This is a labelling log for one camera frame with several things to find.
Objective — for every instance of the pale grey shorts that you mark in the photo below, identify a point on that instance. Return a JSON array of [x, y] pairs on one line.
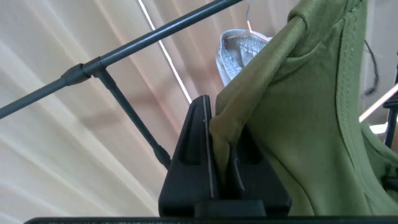
[[230, 59]]

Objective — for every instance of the beige curtain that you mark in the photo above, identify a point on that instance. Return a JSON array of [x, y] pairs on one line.
[[62, 140]]

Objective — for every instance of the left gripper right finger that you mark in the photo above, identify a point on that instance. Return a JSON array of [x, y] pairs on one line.
[[248, 180]]

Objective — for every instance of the green garment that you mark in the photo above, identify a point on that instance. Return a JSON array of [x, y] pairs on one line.
[[311, 124]]

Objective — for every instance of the black clothes rack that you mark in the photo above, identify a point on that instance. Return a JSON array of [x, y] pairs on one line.
[[140, 43]]

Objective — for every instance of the pink clothes hanger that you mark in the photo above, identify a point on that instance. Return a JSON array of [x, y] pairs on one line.
[[258, 35], [377, 103]]

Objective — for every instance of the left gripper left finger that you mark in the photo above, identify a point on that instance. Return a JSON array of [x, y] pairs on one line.
[[186, 174]]

